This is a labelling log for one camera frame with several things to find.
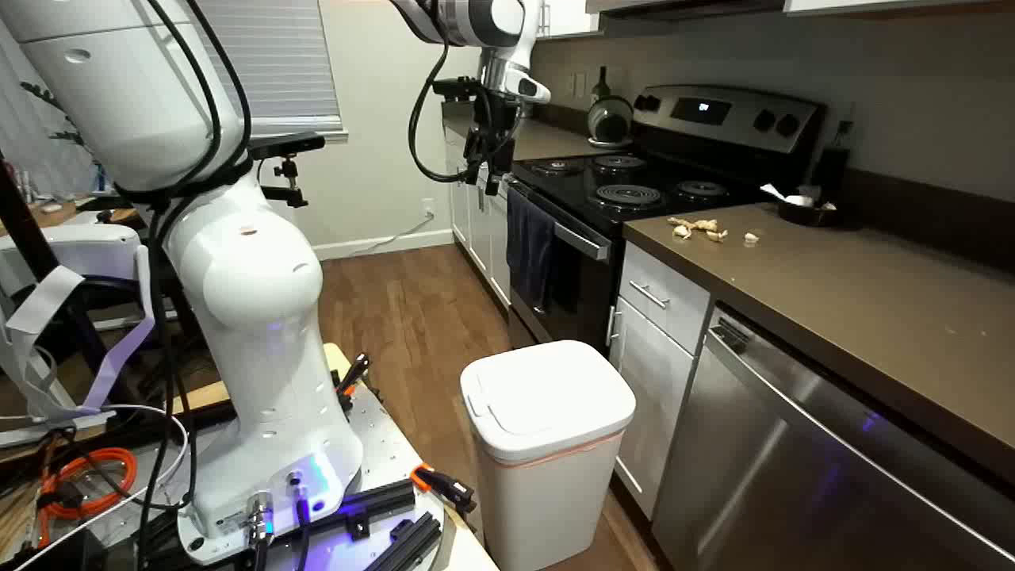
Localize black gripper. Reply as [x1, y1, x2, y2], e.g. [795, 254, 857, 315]
[464, 98, 524, 199]

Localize white trash bin lid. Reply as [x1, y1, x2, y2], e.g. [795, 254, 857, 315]
[456, 335, 639, 468]

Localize white trash bin body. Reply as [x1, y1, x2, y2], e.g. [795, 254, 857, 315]
[466, 425, 627, 571]

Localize dark hanging dish towel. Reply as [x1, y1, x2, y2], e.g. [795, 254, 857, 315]
[505, 187, 562, 316]

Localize dark round kettle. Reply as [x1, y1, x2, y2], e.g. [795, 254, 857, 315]
[584, 92, 637, 152]

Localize black and steel stove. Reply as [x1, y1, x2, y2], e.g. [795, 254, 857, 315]
[505, 82, 832, 353]

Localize white upper cabinets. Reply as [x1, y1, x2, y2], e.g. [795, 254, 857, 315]
[533, 0, 601, 44]

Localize white cabinet drawer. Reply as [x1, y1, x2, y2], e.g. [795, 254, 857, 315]
[615, 241, 713, 356]

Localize pale food scraps pile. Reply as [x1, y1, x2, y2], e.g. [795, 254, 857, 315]
[666, 212, 732, 243]

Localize white window blinds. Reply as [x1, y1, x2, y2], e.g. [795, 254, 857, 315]
[196, 0, 349, 138]

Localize orange and black clamp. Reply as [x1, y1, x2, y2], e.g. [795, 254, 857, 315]
[410, 463, 478, 518]
[332, 353, 375, 412]

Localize white cabinet door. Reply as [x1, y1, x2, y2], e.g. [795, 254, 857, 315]
[609, 297, 697, 523]

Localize white object in dish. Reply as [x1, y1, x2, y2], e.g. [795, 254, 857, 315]
[759, 182, 825, 210]

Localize black dish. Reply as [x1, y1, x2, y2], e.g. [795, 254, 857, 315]
[775, 194, 863, 232]

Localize black aluminium bar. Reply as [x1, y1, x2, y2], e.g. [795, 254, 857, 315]
[332, 478, 444, 571]

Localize white cloth covered furniture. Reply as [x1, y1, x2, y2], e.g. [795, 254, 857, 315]
[0, 217, 150, 292]

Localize stainless steel dishwasher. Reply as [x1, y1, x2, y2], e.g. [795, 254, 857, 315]
[647, 304, 1015, 571]

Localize wooden desk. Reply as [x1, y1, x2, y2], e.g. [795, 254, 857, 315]
[0, 187, 140, 232]

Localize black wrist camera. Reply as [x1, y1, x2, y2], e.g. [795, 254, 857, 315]
[432, 74, 492, 111]

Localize white wall cable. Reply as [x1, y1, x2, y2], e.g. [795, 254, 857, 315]
[317, 205, 442, 261]

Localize black camera stand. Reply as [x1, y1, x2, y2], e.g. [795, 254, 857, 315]
[249, 130, 331, 212]

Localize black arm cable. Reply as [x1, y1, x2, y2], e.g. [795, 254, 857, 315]
[123, 0, 501, 571]

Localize white ribbon strap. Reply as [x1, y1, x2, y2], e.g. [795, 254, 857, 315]
[0, 262, 157, 417]

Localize orange coiled cable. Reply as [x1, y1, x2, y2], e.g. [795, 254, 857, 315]
[36, 444, 142, 547]

